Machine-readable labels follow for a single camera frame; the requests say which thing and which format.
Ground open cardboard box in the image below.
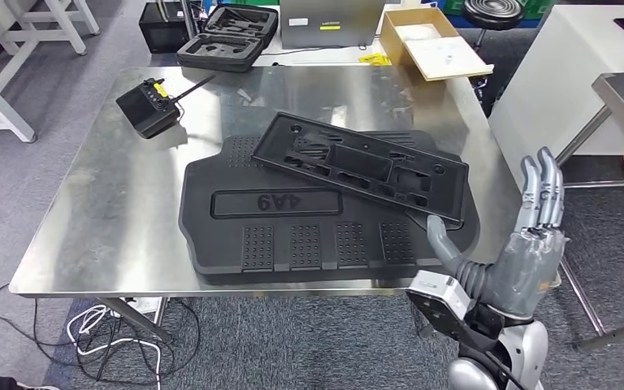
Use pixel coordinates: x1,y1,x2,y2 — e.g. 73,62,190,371
379,6,495,82

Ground green crate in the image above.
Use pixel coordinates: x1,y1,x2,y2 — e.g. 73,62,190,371
522,0,558,20

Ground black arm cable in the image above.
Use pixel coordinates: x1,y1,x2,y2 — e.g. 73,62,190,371
481,344,528,390

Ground black plastic panel with cutouts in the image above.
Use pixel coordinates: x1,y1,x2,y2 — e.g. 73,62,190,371
251,111,470,224

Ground black cube box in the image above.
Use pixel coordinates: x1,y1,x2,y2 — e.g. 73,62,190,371
138,1,192,54

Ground black round stool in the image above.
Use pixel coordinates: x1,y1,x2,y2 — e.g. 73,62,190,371
462,0,525,52

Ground white power strip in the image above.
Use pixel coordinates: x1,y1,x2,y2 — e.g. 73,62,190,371
120,297,163,316

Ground yellow packet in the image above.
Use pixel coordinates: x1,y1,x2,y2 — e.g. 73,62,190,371
358,52,392,67

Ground steel table with white panel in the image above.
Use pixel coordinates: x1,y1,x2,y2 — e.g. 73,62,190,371
488,4,624,353

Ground small black tray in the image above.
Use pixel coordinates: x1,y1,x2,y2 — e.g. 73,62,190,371
115,74,216,140

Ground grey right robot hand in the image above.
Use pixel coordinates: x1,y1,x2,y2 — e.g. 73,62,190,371
426,146,569,319

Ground black foam carrying case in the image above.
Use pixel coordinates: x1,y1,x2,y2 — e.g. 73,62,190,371
175,5,280,74

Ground white floor cable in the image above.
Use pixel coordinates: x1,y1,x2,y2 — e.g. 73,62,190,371
66,304,163,390

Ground stainless steel workbench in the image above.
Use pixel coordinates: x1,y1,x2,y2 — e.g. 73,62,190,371
9,65,523,345

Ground grey laptop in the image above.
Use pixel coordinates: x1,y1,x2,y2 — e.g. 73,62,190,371
279,0,387,50

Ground white desk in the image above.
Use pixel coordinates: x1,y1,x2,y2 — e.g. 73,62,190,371
253,5,437,67

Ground black floor cable bundle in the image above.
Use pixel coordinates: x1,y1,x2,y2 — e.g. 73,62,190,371
0,284,202,390

